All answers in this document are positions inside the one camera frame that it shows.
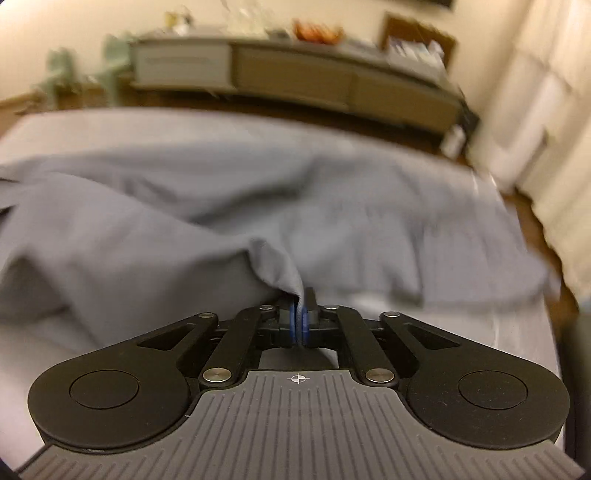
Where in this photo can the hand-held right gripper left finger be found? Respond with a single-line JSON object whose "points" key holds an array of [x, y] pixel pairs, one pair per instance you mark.
{"points": [[293, 326]]}

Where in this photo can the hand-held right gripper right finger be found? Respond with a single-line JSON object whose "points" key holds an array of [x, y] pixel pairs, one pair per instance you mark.
{"points": [[305, 326]]}

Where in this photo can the grey pants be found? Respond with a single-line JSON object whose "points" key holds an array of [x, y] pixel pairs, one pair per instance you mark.
{"points": [[184, 221]]}

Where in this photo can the small white bin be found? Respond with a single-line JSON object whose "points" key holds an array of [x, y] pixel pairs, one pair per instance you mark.
{"points": [[452, 141]]}

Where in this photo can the long low grey cabinet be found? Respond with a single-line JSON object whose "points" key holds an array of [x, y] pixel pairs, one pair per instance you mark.
{"points": [[295, 78]]}

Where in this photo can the bed with light grey sheet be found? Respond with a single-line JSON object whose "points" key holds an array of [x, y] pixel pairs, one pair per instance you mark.
{"points": [[138, 129]]}

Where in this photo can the orange snack pack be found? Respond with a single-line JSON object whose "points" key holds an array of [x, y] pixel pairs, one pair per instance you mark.
{"points": [[318, 32]]}

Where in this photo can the brown box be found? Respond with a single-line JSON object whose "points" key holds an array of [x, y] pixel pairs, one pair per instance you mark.
{"points": [[415, 41]]}

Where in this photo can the white curtain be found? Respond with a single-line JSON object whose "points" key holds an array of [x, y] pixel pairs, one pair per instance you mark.
{"points": [[545, 115]]}

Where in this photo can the green plastic chair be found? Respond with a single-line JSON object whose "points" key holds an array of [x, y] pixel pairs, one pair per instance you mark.
{"points": [[60, 69], [113, 60]]}

